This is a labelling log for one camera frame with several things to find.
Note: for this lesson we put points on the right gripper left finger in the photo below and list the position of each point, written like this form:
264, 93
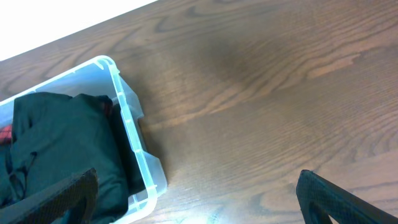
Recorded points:
72, 199

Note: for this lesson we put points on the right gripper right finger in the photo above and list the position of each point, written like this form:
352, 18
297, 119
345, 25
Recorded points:
322, 201

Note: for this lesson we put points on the large black garment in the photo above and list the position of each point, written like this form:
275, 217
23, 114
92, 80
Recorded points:
55, 136

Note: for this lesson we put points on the red navy plaid shirt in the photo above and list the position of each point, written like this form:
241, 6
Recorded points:
6, 132

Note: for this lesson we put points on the black garment with tape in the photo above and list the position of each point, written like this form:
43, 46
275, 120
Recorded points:
134, 179

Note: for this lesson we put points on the clear plastic storage bin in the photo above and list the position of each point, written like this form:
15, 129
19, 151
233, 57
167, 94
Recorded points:
100, 76

